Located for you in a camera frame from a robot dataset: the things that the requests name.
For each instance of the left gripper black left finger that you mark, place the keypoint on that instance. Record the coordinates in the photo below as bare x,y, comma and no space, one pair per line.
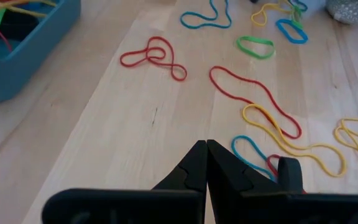
194,171

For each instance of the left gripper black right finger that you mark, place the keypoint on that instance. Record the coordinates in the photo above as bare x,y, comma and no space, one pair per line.
225,174

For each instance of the blue rubber band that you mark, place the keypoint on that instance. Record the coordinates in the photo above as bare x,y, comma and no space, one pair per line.
233,147
303,6
194,27
304,39

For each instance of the yellow rubber band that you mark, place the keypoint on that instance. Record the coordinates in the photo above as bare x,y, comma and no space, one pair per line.
337,133
11,9
243,113
253,18

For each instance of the teal plastic bin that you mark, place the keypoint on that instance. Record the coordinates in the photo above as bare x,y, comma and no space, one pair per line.
26,62

